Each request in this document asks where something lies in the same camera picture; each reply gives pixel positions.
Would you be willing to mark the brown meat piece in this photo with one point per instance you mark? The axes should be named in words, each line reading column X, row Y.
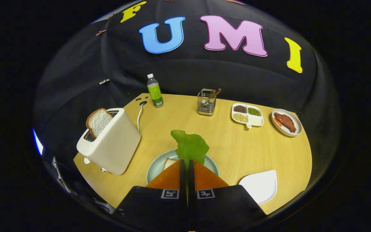
column 285, row 120

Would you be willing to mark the green lettuce leaf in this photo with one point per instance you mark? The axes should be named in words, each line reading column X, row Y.
column 190, row 146

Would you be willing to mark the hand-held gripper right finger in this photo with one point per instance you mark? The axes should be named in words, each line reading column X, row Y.
column 191, row 183

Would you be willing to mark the white toaster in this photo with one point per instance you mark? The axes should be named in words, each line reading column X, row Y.
column 118, row 145

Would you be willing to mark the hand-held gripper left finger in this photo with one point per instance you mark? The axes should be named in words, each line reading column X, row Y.
column 182, row 180

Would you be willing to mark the black backdrop cloth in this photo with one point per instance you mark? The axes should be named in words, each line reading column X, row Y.
column 204, row 71

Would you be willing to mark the white cloth clip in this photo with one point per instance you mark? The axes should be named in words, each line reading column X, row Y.
column 104, row 81

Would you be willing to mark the white leaf-shaped plate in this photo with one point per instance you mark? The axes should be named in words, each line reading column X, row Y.
column 259, row 187

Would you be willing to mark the white bread slice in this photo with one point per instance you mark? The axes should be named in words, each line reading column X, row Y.
column 169, row 163
column 99, row 122

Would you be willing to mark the clear bottle green label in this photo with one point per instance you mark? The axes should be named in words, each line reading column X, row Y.
column 155, row 91

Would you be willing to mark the grey-green round plate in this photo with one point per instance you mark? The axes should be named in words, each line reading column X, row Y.
column 155, row 169

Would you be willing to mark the white divided dish of beans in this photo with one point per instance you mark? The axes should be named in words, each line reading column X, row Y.
column 256, row 120

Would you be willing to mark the small white plate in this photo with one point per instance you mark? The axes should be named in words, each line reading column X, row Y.
column 296, row 129

